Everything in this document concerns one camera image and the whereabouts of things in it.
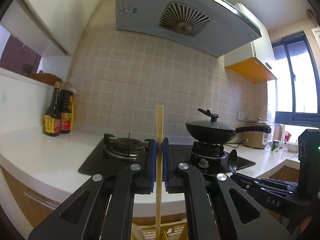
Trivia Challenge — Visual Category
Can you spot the white range hood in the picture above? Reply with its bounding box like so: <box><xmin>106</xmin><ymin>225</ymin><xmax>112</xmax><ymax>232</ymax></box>
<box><xmin>116</xmin><ymin>0</ymin><xmax>261</xmax><ymax>57</ymax></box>

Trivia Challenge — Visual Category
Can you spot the beige plastic utensil basket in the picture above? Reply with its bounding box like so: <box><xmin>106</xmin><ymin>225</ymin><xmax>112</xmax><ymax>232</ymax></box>
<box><xmin>131</xmin><ymin>219</ymin><xmax>188</xmax><ymax>240</ymax></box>

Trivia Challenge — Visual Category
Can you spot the black wok with lid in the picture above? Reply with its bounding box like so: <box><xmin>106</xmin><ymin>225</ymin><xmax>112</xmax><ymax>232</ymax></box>
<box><xmin>185</xmin><ymin>108</ymin><xmax>271</xmax><ymax>144</ymax></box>

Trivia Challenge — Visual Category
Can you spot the wooden kitchen cabinet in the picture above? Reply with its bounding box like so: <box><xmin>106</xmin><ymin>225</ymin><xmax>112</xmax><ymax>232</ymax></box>
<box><xmin>1</xmin><ymin>168</ymin><xmax>60</xmax><ymax>239</ymax></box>

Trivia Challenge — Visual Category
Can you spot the kitchen window dark frame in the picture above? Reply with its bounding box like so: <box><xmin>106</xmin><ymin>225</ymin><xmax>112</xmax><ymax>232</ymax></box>
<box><xmin>272</xmin><ymin>31</ymin><xmax>319</xmax><ymax>128</ymax></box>

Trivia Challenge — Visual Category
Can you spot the orange bottomed wall cabinet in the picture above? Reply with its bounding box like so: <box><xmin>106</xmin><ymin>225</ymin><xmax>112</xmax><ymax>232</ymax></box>
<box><xmin>224</xmin><ymin>3</ymin><xmax>276</xmax><ymax>83</ymax></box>

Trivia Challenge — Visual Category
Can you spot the black gas stove top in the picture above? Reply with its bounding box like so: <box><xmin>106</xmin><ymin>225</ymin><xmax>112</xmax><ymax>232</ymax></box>
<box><xmin>78</xmin><ymin>132</ymin><xmax>257</xmax><ymax>177</ymax></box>

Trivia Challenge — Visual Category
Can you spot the gold rice cooker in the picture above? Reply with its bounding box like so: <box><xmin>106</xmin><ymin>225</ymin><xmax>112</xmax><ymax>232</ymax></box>
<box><xmin>243</xmin><ymin>118</ymin><xmax>271</xmax><ymax>149</ymax></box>

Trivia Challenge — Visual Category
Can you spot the black plastic ladle spoon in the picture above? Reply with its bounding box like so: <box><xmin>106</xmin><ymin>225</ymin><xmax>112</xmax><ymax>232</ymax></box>
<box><xmin>227</xmin><ymin>149</ymin><xmax>238</xmax><ymax>174</ymax></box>

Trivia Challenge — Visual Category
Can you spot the white upper cabinet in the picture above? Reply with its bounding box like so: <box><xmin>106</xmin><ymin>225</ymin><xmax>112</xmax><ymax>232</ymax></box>
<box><xmin>1</xmin><ymin>0</ymin><xmax>100</xmax><ymax>55</ymax></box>

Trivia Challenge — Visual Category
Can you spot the dark soy sauce bottle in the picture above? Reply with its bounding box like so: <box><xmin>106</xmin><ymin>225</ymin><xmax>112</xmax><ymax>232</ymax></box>
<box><xmin>44</xmin><ymin>81</ymin><xmax>61</xmax><ymax>137</ymax></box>

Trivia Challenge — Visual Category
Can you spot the red label sauce bottle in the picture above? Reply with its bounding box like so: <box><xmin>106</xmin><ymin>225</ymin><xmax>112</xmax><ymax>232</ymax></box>
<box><xmin>59</xmin><ymin>82</ymin><xmax>76</xmax><ymax>134</ymax></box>

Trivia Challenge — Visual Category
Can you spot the long wooden chopstick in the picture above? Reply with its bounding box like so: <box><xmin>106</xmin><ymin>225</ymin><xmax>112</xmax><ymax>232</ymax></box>
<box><xmin>155</xmin><ymin>105</ymin><xmax>164</xmax><ymax>240</ymax></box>

